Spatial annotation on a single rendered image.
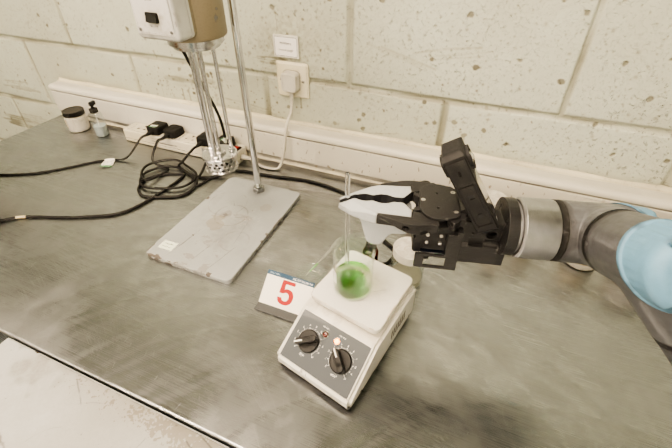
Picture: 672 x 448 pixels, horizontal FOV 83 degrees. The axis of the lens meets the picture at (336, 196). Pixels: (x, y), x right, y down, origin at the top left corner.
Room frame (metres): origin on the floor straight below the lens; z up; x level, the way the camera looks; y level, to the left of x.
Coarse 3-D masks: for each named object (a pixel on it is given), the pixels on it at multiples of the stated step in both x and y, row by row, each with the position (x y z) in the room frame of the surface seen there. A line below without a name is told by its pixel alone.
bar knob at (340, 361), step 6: (336, 354) 0.29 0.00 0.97; (342, 354) 0.30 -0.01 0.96; (348, 354) 0.30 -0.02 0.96; (330, 360) 0.29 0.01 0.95; (336, 360) 0.28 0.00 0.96; (342, 360) 0.29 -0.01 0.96; (348, 360) 0.29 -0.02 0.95; (330, 366) 0.29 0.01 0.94; (336, 366) 0.28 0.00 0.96; (342, 366) 0.28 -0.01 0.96; (348, 366) 0.28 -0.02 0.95; (336, 372) 0.28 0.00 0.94; (342, 372) 0.27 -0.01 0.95
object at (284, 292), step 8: (272, 280) 0.45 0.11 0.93; (280, 280) 0.45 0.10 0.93; (288, 280) 0.45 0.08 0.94; (264, 288) 0.44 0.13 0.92; (272, 288) 0.44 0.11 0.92; (280, 288) 0.44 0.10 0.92; (288, 288) 0.44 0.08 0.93; (296, 288) 0.44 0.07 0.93; (304, 288) 0.43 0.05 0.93; (264, 296) 0.43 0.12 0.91; (272, 296) 0.43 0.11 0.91; (280, 296) 0.43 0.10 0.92; (288, 296) 0.43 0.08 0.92; (296, 296) 0.42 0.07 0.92; (304, 296) 0.42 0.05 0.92; (280, 304) 0.42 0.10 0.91; (288, 304) 0.42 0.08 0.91; (296, 304) 0.41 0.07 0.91
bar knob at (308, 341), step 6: (306, 330) 0.33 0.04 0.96; (312, 330) 0.33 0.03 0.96; (300, 336) 0.33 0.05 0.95; (306, 336) 0.32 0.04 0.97; (312, 336) 0.32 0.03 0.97; (318, 336) 0.33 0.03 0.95; (300, 342) 0.31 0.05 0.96; (306, 342) 0.31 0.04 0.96; (312, 342) 0.31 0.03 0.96; (318, 342) 0.32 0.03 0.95; (300, 348) 0.31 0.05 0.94; (306, 348) 0.31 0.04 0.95; (312, 348) 0.31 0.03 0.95
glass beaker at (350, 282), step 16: (336, 240) 0.41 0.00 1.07; (352, 240) 0.42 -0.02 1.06; (336, 256) 0.40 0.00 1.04; (352, 256) 0.42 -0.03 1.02; (368, 256) 0.41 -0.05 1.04; (336, 272) 0.37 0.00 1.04; (352, 272) 0.36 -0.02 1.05; (368, 272) 0.37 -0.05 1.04; (336, 288) 0.37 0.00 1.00; (352, 288) 0.36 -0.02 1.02; (368, 288) 0.37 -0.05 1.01
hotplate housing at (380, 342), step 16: (304, 304) 0.38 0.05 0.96; (320, 304) 0.37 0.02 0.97; (400, 304) 0.37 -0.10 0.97; (336, 320) 0.34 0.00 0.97; (400, 320) 0.36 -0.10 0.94; (288, 336) 0.33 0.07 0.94; (352, 336) 0.32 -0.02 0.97; (368, 336) 0.32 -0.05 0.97; (384, 336) 0.32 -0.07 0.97; (384, 352) 0.32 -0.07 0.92; (288, 368) 0.31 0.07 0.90; (368, 368) 0.28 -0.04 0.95; (320, 384) 0.27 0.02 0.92; (336, 400) 0.25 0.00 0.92; (352, 400) 0.25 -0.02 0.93
